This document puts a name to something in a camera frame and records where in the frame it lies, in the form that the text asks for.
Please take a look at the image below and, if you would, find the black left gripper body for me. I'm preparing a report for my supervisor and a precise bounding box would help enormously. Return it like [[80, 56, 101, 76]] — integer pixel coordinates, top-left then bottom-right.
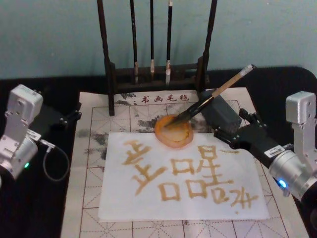
[[31, 103, 69, 136]]

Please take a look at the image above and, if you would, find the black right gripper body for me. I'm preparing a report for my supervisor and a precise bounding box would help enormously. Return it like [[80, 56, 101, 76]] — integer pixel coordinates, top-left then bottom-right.
[[236, 120, 286, 172]]

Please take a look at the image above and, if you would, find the dark grey brush holder block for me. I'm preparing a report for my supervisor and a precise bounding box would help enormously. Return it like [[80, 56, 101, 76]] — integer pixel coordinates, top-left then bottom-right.
[[200, 90, 243, 136]]

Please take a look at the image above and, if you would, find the bamboo handled calligraphy brush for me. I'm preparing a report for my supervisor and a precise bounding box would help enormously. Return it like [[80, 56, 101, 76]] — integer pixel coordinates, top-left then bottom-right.
[[164, 64, 255, 128]]

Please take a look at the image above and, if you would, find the dark wooden brush rack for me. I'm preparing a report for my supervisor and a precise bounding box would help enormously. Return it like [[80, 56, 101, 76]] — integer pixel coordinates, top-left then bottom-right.
[[96, 0, 219, 117]]

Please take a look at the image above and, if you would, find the shallow orange ink dish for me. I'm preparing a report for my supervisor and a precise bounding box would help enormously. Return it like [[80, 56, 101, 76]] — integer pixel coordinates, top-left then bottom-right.
[[154, 114, 195, 150]]

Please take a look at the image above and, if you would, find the white gridded felt calligraphy mat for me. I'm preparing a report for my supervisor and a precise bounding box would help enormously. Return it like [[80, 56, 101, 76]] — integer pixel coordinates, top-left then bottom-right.
[[60, 86, 311, 238]]

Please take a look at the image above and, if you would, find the hanging black calligraphy brush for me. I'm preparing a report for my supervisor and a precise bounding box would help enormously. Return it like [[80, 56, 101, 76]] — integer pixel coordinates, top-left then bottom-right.
[[164, 0, 173, 86], [149, 0, 156, 80], [129, 0, 140, 84]]

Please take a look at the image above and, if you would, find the white paper with gold characters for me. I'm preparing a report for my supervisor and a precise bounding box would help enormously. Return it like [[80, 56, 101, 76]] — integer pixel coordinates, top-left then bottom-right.
[[98, 131, 271, 222]]

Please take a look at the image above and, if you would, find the black table cloth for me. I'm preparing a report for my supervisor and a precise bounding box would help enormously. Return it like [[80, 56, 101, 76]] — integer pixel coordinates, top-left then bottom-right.
[[0, 64, 317, 238]]

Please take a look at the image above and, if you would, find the thin dark left gripper cable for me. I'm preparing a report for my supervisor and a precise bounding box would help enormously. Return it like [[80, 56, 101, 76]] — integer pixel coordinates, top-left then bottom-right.
[[39, 139, 71, 182]]

